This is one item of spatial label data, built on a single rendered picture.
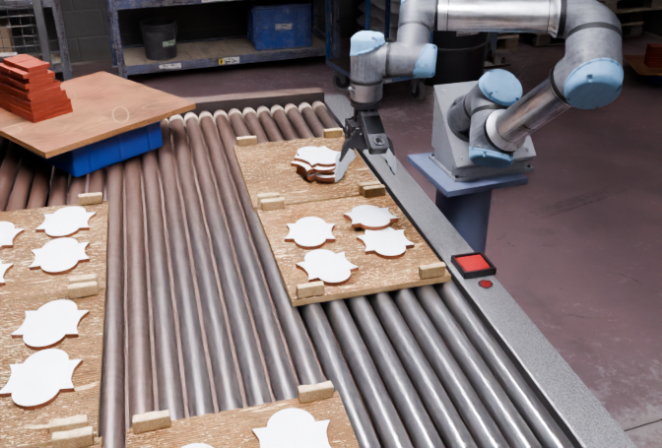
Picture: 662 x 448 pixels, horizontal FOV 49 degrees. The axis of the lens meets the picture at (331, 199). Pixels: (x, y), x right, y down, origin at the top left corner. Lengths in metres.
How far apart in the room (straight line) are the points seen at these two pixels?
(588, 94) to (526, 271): 1.86
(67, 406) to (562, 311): 2.28
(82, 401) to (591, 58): 1.18
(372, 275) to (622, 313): 1.85
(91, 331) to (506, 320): 0.81
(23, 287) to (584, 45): 1.28
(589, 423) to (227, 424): 0.59
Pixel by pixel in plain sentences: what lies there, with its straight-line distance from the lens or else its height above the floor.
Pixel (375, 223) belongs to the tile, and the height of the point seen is 0.96.
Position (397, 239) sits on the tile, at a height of 0.95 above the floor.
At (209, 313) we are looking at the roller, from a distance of 1.49.
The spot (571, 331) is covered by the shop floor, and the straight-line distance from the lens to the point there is 3.08.
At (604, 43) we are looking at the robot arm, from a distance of 1.64.
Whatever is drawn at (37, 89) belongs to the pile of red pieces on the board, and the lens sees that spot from 2.22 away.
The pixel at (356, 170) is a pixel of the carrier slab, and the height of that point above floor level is 0.94.
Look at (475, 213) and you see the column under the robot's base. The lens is 2.23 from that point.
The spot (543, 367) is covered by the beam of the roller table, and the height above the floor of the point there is 0.92.
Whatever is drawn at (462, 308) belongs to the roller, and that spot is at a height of 0.92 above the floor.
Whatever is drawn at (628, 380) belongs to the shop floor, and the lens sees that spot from 2.91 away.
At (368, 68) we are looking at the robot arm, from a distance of 1.63.
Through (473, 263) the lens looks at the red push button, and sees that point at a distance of 1.64.
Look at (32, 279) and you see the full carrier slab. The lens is 1.67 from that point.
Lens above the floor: 1.79
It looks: 27 degrees down
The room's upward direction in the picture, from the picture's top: straight up
